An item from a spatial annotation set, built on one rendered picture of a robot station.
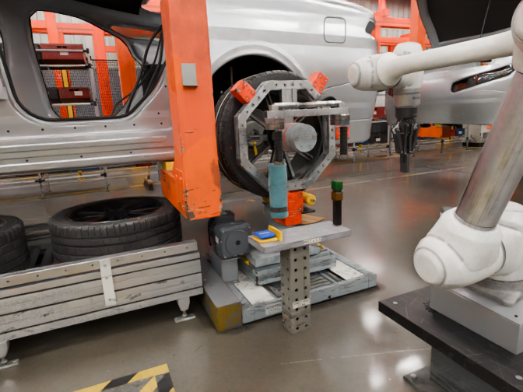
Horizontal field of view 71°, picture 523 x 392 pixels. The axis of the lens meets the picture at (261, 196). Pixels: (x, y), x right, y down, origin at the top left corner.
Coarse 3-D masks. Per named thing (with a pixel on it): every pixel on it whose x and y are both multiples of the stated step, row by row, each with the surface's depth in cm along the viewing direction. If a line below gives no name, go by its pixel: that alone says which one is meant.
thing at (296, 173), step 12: (300, 96) 192; (300, 108) 206; (300, 120) 194; (312, 120) 202; (264, 132) 191; (288, 156) 195; (300, 156) 213; (312, 156) 201; (288, 168) 198; (300, 168) 205; (288, 180) 196
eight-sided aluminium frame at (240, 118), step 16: (272, 80) 172; (304, 80) 179; (256, 96) 171; (240, 112) 169; (240, 128) 170; (240, 144) 172; (240, 160) 173; (320, 160) 196; (256, 176) 178; (304, 176) 196
